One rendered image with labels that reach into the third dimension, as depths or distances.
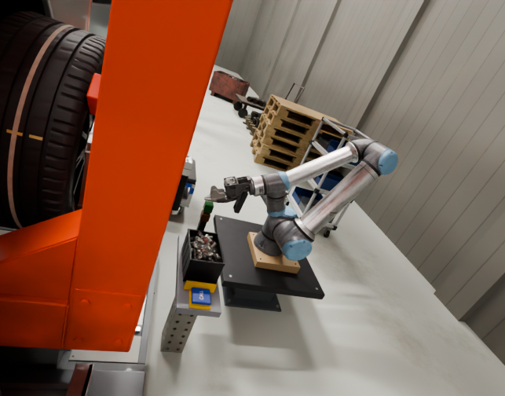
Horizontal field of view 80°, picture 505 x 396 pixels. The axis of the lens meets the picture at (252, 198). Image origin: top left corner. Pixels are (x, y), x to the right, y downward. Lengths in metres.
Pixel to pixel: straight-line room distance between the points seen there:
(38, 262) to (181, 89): 0.47
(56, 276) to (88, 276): 0.07
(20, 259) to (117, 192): 0.26
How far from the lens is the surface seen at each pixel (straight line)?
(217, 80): 7.54
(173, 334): 1.51
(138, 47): 0.53
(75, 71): 0.92
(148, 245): 0.68
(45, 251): 0.75
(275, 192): 1.34
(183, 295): 1.20
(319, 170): 1.56
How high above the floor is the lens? 1.32
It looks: 25 degrees down
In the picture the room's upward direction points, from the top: 23 degrees clockwise
